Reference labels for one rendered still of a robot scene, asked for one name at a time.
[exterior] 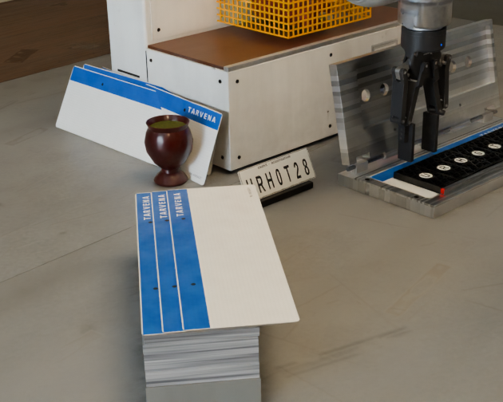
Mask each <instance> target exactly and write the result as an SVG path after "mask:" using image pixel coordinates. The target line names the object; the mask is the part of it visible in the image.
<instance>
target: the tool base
mask: <svg viewBox="0 0 503 402"><path fill-rule="evenodd" d="M495 113H497V110H496V109H495V110H493V111H491V112H490V111H488V110H485V113H483V114H481V115H479V116H475V117H474V118H473V119H470V121H471V125H470V126H468V127H466V128H463V129H460V130H458V131H456V132H452V133H448V132H450V128H446V129H444V130H441V131H440V132H438V149H439V148H442V147H444V146H446V145H448V144H452V143H454V142H456V141H459V140H461V139H464V138H466V137H468V136H472V135H473V134H476V133H478V132H481V131H484V130H486V129H487V128H491V127H493V126H495V125H498V124H501V123H503V118H499V117H495V116H493V114H495ZM426 153H429V151H427V150H424V149H422V138H420V139H417V140H415V141H414V158H417V157H419V156H422V155H425V154H426ZM382 158H384V154H380V155H378V156H375V157H372V158H370V159H368V160H363V159H360V158H358V159H356V160H357V163H356V164H352V165H350V166H349V165H348V166H347V168H346V170H345V171H342V172H340V173H338V184H340V185H342V186H344V187H349V188H350V189H353V190H356V191H359V192H362V193H364V194H366V195H370V196H373V197H375V198H377V199H381V200H383V201H386V202H388V203H392V204H394V205H397V206H399V207H403V208H405V209H407V210H410V211H413V212H416V213H419V214H421V215H424V216H427V217H429V218H432V219H435V218H437V217H438V216H440V215H443V214H445V213H446V212H448V211H452V210H453V209H455V208H457V207H460V206H461V205H463V204H466V203H468V202H470V201H472V200H474V199H476V198H478V197H481V196H483V195H485V194H487V193H489V192H491V191H493V190H495V189H498V188H499V187H502V186H503V168H502V169H500V170H498V171H495V172H493V173H491V174H489V175H486V176H484V177H482V178H480V179H477V180H475V181H473V182H472V183H468V184H466V185H465V186H463V187H459V188H458V189H456V190H454V191H451V192H449V193H447V194H445V195H443V194H438V195H435V196H434V197H432V198H429V199H427V198H425V197H422V196H420V195H416V194H414V193H411V192H408V191H405V190H402V189H400V188H397V187H393V186H391V185H389V184H386V183H382V182H379V181H377V180H375V179H371V178H370V176H372V175H375V174H378V173H379V172H382V171H385V170H387V169H389V168H392V167H395V166H397V165H399V164H403V163H405V162H407V161H405V160H400V159H398V155H396V156H391V157H390V158H387V159H385V160H383V159H382ZM365 179H370V180H365ZM415 196H419V198H414V197H415Z"/></svg>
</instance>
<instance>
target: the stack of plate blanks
mask: <svg viewBox="0 0 503 402"><path fill-rule="evenodd" d="M135 199H136V216H137V250H138V267H139V285H140V303H141V334H142V345H143V354H144V361H145V391H146V402H261V377H260V374H259V342H258V336H259V326H254V327H244V328H234V329H215V330H205V331H195V332H184V333H163V332H162V326H161V316H160V297H159V287H158V277H157V268H156V249H155V239H154V230H153V220H152V201H151V192H145V193H137V194H135Z"/></svg>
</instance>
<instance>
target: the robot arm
mask: <svg viewBox="0 0 503 402"><path fill-rule="evenodd" d="M347 1H348V2H351V3H352V4H355V5H357V6H364V7H377V6H384V5H387V4H391V3H393V2H396V1H398V23H399V24H401V25H402V30H401V47H402V48H403V49H404V50H405V57H404V59H403V64H402V65H400V66H399V67H396V66H393V68H392V70H391V72H392V77H393V86H392V97H391V106H390V122H393V123H396V124H398V159H400V160H405V161H407V162H410V163H411V162H413V161H414V135H415V124H413V123H411V122H412V119H413V115H414V109H415V105H416V102H417V99H418V92H419V89H420V88H421V87H422V86H423V88H424V93H425V99H426V107H427V111H428V112H427V111H425V112H423V121H422V149H424V150H427V151H429V152H436V151H437V149H438V125H439V123H438V122H439V115H442V116H444V115H445V113H446V111H445V110H443V109H444V108H448V105H449V71H450V62H451V55H450V54H447V53H441V50H443V49H444V48H445V47H446V26H447V25H449V24H450V23H451V18H452V5H453V0H347ZM411 79H412V80H416V81H412V80H411ZM441 99H442V100H441Z"/></svg>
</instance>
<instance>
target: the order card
mask: <svg viewBox="0 0 503 402"><path fill-rule="evenodd" d="M238 176H239V178H240V182H241V185H248V184H253V185H255V188H256V190H257V193H258V196H259V199H262V198H264V197H267V196H269V195H272V194H275V193H277V192H279V191H282V190H285V189H287V188H289V187H293V186H295V185H297V184H300V183H303V182H306V181H308V180H310V179H314V178H315V177H316V175H315V171H314V168H313V166H312V162H311V158H310V156H309V153H308V150H307V148H302V149H299V150H297V151H294V152H291V153H288V154H286V155H283V156H280V157H277V158H274V159H272V160H269V161H266V162H263V163H261V164H257V165H255V166H252V167H249V168H246V169H244V170H241V171H238Z"/></svg>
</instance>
